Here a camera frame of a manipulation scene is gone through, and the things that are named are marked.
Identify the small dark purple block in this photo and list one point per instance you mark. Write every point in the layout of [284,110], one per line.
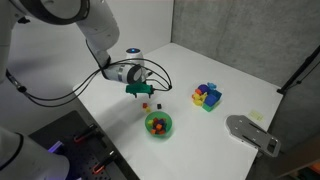
[159,106]

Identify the orange black clamp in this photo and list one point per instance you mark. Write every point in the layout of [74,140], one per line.
[104,162]
[85,134]

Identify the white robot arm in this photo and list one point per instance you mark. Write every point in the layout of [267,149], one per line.
[21,157]

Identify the pile of colourful toy blocks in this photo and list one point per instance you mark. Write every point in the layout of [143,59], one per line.
[207,96]

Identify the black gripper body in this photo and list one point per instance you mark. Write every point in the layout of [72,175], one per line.
[143,89]

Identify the small orange block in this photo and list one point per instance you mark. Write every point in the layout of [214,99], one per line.
[145,105]

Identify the small yellow block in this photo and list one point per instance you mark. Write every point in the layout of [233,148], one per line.
[148,109]

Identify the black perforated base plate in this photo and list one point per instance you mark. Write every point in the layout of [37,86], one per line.
[58,137]

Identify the green plastic bowl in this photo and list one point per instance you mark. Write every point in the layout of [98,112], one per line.
[160,115]

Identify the black tripod pole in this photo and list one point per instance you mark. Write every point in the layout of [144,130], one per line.
[299,71]

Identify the blocks inside green bowl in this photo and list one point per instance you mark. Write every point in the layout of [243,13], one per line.
[157,126]

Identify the yellow sticky note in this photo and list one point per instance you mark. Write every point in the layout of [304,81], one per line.
[256,115]

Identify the grey metal mounting plate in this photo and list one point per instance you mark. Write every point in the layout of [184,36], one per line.
[246,131]

